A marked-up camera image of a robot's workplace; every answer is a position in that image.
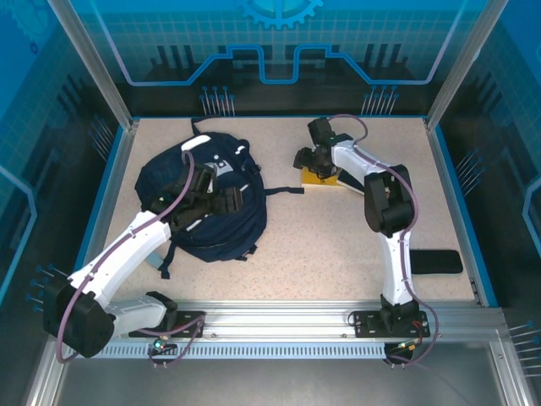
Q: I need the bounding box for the teal and yellow book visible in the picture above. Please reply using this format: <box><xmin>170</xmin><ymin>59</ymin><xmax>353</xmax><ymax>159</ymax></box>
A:
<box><xmin>300</xmin><ymin>165</ymin><xmax>340</xmax><ymax>188</ymax></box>

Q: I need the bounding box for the navy blue backpack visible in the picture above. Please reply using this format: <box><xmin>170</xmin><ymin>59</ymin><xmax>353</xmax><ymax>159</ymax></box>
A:
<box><xmin>134</xmin><ymin>117</ymin><xmax>306</xmax><ymax>281</ymax></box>

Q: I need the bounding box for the grey metal shelf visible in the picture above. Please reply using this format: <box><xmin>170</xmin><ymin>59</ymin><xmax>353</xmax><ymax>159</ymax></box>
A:
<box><xmin>25</xmin><ymin>337</ymin><xmax>525</xmax><ymax>406</ymax></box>

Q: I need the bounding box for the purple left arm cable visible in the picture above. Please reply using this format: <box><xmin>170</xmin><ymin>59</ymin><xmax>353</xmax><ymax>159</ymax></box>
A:
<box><xmin>54</xmin><ymin>150</ymin><xmax>208</xmax><ymax>369</ymax></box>

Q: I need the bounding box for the aluminium table side rail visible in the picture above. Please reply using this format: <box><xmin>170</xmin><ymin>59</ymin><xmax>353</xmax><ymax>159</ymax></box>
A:
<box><xmin>424</xmin><ymin>118</ymin><xmax>485</xmax><ymax>308</ymax></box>
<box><xmin>78</xmin><ymin>120</ymin><xmax>140</xmax><ymax>276</ymax></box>

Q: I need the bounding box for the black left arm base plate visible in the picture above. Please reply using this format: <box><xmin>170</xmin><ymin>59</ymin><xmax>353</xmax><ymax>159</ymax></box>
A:
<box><xmin>128</xmin><ymin>310</ymin><xmax>208</xmax><ymax>339</ymax></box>

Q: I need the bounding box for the aluminium mounting rail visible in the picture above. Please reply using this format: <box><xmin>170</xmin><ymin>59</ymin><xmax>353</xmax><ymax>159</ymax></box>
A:
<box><xmin>105</xmin><ymin>298</ymin><xmax>506</xmax><ymax>340</ymax></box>

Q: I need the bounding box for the slotted grey cable duct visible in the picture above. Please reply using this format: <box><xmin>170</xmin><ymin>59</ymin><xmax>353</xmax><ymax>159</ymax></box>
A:
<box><xmin>67</xmin><ymin>343</ymin><xmax>388</xmax><ymax>360</ymax></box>

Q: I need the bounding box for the aluminium frame post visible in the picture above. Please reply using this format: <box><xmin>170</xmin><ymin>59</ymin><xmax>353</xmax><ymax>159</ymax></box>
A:
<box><xmin>424</xmin><ymin>0</ymin><xmax>506</xmax><ymax>132</ymax></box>
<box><xmin>46</xmin><ymin>0</ymin><xmax>141</xmax><ymax>130</ymax></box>

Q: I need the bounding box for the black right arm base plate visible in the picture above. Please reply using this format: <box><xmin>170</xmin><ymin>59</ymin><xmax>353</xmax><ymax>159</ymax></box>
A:
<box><xmin>352</xmin><ymin>310</ymin><xmax>432</xmax><ymax>339</ymax></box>

